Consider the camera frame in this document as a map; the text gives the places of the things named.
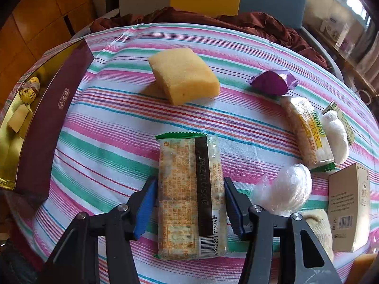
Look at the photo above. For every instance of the yellow sponge block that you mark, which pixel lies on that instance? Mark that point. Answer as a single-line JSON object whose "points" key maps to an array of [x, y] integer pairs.
{"points": [[183, 75]]}

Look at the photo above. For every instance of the Weidan cracker pack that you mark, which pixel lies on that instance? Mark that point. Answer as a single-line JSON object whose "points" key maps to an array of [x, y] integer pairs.
{"points": [[310, 134]]}

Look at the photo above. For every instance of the striped bed sheet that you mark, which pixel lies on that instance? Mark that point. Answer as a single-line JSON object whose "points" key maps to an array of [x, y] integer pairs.
{"points": [[107, 147]]}

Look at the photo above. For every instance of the white plastic ball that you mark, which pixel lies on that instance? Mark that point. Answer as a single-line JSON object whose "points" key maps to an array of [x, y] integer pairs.
{"points": [[336, 135]]}

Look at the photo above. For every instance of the grey bed frame rail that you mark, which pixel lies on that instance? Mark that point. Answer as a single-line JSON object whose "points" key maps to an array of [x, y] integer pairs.
{"points": [[331, 65]]}

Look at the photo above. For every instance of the green soda cracker pack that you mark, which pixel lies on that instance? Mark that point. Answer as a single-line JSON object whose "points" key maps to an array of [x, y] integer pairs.
{"points": [[192, 220]]}

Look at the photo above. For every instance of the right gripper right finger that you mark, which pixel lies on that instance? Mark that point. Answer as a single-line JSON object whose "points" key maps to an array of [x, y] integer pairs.
{"points": [[302, 257]]}

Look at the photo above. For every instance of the green tea sachet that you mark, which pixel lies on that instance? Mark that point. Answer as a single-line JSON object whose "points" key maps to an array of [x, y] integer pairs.
{"points": [[341, 116]]}

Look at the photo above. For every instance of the wooden side desk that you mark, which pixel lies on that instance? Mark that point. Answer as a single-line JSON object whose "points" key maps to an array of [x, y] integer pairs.
{"points": [[351, 77]]}

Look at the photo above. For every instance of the wooden wardrobe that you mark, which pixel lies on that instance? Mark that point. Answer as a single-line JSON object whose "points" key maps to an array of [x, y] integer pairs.
{"points": [[32, 28]]}

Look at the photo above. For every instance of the beige paper box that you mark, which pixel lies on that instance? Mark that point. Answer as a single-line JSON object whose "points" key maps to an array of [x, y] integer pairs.
{"points": [[349, 208]]}

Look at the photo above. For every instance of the purple snack packet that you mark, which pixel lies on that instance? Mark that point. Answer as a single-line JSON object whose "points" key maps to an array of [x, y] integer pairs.
{"points": [[274, 82]]}

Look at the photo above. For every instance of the gold tin box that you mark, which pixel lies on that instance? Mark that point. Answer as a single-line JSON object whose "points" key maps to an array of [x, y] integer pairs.
{"points": [[27, 156]]}

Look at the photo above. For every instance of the cream sock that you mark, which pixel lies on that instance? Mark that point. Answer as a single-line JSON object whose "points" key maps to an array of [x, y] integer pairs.
{"points": [[318, 221]]}

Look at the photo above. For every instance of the maroon blanket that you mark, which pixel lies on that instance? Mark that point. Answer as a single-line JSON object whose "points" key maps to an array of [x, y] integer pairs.
{"points": [[254, 23]]}

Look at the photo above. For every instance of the plastic bundle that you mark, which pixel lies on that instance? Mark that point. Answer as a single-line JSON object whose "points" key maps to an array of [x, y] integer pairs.
{"points": [[285, 194]]}

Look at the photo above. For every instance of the white carton on desk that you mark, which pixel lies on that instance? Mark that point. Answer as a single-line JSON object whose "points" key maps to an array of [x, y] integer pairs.
{"points": [[335, 30]]}

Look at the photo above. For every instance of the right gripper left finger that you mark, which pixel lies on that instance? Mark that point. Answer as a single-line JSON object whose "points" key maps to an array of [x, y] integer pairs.
{"points": [[75, 257]]}

